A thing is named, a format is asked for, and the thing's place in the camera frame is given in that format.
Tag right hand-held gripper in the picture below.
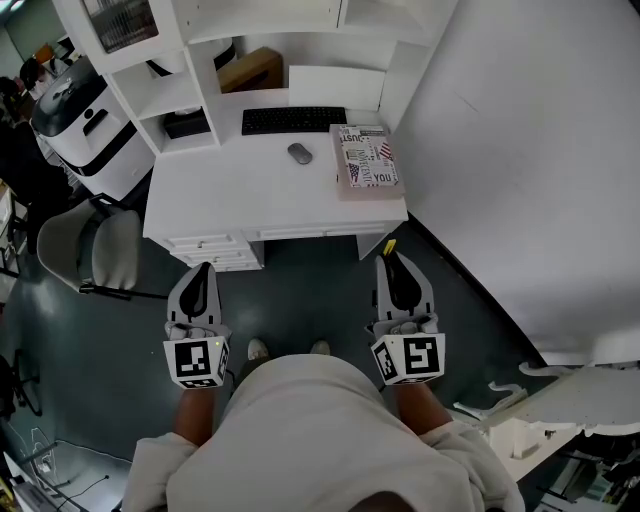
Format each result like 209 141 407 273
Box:
366 250 447 387

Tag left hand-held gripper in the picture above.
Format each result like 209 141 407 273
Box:
163 262 233 391

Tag person's right forearm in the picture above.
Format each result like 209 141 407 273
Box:
393 381 452 437

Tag person's left forearm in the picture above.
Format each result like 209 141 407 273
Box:
172 386 222 447

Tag small white desk drawer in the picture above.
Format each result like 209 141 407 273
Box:
163 232 242 250
174 246 257 263
198 258 265 272

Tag person's dark trousers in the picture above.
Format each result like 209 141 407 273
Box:
230 357 257 401

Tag grey office chair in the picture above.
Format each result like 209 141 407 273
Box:
36 198 170 302

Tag wide white desk drawer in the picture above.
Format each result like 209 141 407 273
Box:
242 223 389 242

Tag beige flat box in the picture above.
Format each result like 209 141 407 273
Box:
328 123 408 203

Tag patterned black white book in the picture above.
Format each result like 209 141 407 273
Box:
337 124 402 189

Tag person's white sweatshirt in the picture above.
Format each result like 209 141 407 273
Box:
122 353 526 512

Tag white black floor appliance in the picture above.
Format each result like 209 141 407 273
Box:
29 58 157 202

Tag black tissue box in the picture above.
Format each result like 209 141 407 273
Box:
163 108 213 141

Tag white ornate side table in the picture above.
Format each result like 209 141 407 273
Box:
449 359 640 482

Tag black swivel chair base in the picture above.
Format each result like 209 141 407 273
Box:
0 348 44 419

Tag white desk with shelves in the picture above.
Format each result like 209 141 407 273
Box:
52 0 461 274

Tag black keyboard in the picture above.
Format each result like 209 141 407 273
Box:
241 106 349 137

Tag brown cardboard box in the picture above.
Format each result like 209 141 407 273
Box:
216 46 284 95

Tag dark metal grille panel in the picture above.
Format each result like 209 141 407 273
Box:
81 0 161 55

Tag metal frame glass table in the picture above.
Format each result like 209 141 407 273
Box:
0 438 132 512

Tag black floor cable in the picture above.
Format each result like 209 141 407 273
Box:
53 473 111 502

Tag white floor cable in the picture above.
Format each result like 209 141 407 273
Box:
18 426 57 477

